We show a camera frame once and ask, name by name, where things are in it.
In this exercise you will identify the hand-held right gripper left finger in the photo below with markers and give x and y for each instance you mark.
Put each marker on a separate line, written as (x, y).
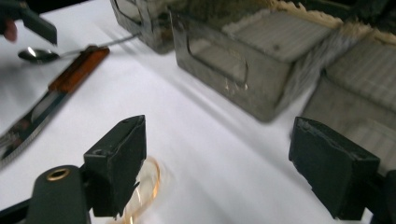
(118, 161)

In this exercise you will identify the metal spoon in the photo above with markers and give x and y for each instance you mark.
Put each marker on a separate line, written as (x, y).
(37, 55)

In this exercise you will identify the transparent brown plastic bin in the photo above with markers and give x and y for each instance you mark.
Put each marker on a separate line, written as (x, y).
(249, 77)
(152, 31)
(358, 102)

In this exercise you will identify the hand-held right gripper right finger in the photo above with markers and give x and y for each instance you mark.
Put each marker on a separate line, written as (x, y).
(333, 168)

